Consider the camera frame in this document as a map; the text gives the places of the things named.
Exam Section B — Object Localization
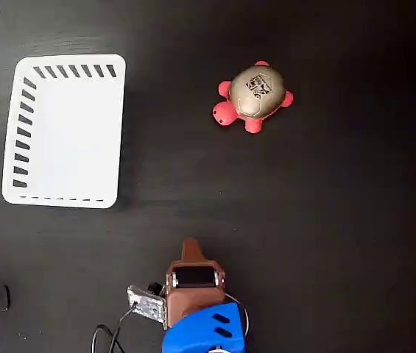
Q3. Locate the white plastic basket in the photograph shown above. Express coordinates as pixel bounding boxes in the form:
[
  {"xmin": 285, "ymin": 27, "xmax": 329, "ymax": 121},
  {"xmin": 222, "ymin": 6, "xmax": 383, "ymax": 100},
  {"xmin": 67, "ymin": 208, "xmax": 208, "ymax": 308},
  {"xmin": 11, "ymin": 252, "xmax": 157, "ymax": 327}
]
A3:
[{"xmin": 1, "ymin": 54, "xmax": 127, "ymax": 210}]

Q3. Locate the red white black servo wire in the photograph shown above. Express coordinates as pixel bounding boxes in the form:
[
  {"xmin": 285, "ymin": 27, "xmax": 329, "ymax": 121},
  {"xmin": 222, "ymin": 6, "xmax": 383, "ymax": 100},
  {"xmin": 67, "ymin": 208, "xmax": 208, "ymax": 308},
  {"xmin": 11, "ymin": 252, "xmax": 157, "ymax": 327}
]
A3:
[{"xmin": 225, "ymin": 293, "xmax": 250, "ymax": 338}]

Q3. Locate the red turtle toy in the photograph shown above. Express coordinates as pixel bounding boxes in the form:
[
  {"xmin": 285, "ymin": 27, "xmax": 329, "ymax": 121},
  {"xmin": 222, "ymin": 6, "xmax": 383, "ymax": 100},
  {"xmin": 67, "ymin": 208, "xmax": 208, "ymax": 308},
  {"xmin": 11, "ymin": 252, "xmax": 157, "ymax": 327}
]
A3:
[{"xmin": 212, "ymin": 60, "xmax": 295, "ymax": 135}]

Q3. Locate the small camera circuit board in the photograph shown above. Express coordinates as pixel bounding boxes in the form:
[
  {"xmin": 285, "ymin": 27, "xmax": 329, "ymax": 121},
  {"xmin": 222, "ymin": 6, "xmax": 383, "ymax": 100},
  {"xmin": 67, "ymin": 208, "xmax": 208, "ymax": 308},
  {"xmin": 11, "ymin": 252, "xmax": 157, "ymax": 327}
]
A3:
[{"xmin": 126, "ymin": 282, "xmax": 167, "ymax": 324}]

